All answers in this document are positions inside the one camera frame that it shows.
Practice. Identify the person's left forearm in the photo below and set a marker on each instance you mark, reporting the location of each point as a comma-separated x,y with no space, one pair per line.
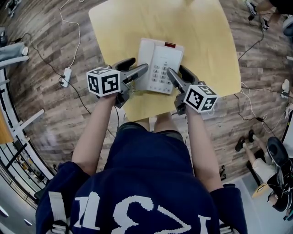
93,137

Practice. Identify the white power strip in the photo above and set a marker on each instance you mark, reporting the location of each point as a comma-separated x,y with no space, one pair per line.
66,76

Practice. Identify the black and white bag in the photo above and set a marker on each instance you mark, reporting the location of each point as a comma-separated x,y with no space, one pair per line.
13,4

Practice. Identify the black office chair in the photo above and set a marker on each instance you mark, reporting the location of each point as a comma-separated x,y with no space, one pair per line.
275,148

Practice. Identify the person's dark shorts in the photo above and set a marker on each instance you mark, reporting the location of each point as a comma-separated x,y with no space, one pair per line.
128,128

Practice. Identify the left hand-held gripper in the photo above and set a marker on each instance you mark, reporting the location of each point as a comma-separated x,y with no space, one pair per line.
103,81

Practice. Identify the grey chair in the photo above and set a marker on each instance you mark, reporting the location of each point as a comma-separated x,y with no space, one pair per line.
289,26

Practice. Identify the person's right leg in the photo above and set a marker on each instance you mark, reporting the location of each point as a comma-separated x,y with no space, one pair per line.
163,123

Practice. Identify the person's navy printed shirt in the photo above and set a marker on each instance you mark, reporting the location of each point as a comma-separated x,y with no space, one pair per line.
142,178

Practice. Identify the person's leg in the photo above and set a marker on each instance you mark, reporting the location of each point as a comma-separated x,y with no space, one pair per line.
143,125
163,123

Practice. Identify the white telephone handset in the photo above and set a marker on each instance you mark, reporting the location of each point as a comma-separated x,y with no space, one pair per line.
144,52

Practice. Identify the person's right forearm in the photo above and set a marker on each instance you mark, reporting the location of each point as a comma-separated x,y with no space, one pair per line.
203,148

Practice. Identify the person's left leg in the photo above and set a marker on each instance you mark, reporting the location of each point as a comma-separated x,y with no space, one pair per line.
143,125

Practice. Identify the white telephone base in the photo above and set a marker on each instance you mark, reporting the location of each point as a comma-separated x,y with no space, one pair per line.
168,57

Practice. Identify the wooden desk with white frame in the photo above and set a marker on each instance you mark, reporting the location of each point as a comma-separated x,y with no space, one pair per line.
3,130

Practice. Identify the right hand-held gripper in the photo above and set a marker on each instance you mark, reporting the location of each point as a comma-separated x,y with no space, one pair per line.
200,98

